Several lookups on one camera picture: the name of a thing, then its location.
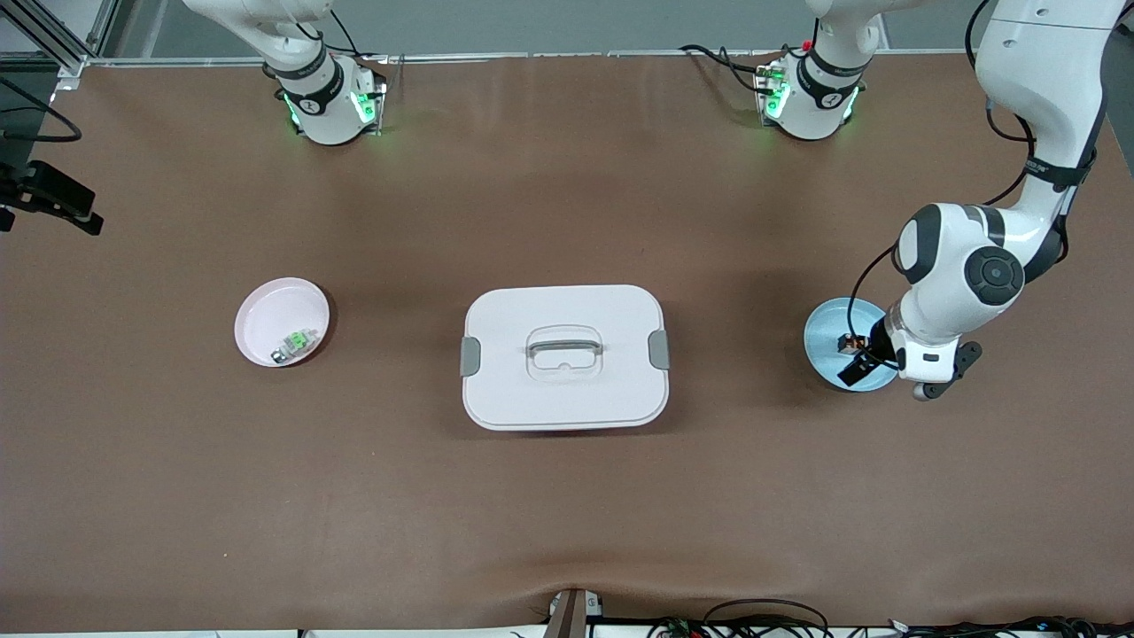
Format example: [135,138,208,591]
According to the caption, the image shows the white lidded box grey clips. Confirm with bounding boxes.
[460,284,672,432]

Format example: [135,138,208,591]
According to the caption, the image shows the light blue round plate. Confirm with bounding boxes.
[803,297,905,393]

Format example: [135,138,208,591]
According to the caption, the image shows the pink round plate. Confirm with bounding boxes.
[234,277,331,369]

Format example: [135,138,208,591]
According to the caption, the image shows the brown table mat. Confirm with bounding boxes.
[0,53,1134,632]

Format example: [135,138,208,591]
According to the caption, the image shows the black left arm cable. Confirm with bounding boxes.
[846,0,1037,369]

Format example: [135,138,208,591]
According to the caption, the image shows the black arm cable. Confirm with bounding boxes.
[0,75,82,143]
[846,0,1037,369]

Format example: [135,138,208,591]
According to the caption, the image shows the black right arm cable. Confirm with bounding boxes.
[0,75,82,143]

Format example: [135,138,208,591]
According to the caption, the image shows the aluminium frame post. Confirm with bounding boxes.
[0,0,120,94]

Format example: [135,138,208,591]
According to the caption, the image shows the black looped cable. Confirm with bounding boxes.
[703,599,831,638]

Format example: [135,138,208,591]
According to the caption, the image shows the green push-button switch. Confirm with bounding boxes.
[271,330,320,366]

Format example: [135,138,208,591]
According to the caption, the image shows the bundled cables with connectors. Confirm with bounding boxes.
[886,614,1134,638]

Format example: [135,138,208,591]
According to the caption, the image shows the black base cable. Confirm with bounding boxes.
[679,43,781,94]
[301,9,391,67]

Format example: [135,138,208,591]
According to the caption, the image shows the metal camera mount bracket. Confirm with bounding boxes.
[543,587,605,638]

